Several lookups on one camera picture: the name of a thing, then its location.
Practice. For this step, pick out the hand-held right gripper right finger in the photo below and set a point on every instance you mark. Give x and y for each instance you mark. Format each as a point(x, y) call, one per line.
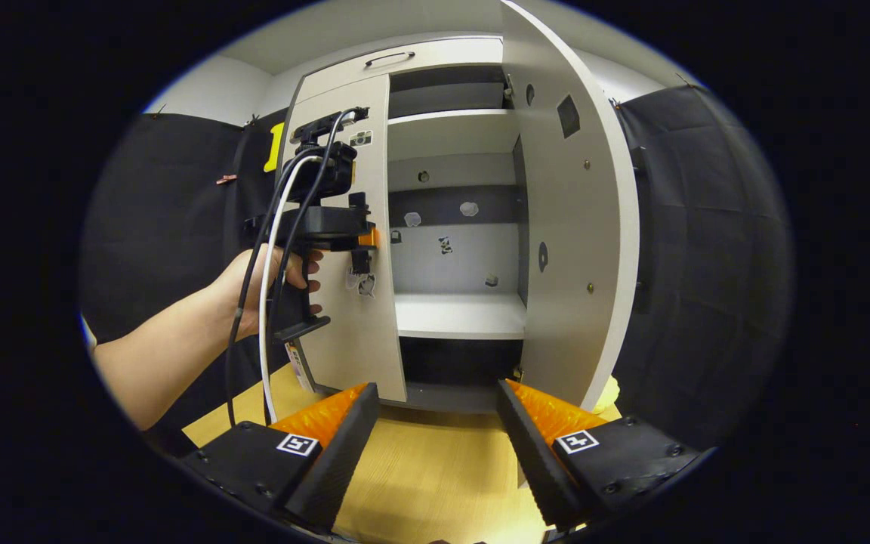
point(533, 461)

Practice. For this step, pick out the white shoe cabinet door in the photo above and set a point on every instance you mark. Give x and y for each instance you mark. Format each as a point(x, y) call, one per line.
point(352, 347)
point(563, 227)

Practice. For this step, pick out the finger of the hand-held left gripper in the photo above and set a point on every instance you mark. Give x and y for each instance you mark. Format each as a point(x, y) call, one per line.
point(368, 239)

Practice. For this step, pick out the black backdrop cloth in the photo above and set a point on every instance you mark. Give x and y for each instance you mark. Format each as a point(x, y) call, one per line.
point(707, 264)

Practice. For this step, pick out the grey cabinet bottom panel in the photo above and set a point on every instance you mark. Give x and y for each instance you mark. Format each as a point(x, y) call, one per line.
point(450, 397)

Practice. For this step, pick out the white cabinet shelf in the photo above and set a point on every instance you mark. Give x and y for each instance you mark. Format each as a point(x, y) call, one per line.
point(450, 136)
point(458, 316)

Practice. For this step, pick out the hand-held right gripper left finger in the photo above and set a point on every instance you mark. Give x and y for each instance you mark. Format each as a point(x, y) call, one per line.
point(340, 453)

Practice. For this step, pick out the white double-door shoe cabinet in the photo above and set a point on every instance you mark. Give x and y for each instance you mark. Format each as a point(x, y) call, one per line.
point(442, 53)

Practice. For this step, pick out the yellow round object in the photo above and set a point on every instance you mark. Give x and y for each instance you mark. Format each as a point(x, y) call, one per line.
point(610, 394)

